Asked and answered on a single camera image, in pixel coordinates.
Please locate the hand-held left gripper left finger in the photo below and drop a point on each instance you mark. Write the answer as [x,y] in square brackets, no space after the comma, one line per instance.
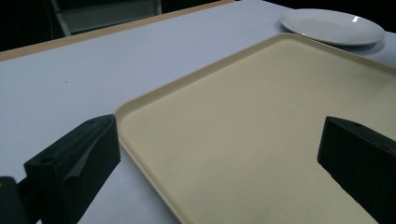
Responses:
[73,165]

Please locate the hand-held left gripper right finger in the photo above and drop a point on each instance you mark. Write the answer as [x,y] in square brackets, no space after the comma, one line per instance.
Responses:
[361,161]

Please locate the beige plastic tray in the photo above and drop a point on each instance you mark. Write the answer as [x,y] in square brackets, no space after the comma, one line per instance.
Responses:
[249,133]

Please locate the white plate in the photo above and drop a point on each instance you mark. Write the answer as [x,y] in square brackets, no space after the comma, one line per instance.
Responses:
[331,26]

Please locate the grey metal stand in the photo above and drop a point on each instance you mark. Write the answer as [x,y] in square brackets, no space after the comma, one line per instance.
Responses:
[102,15]

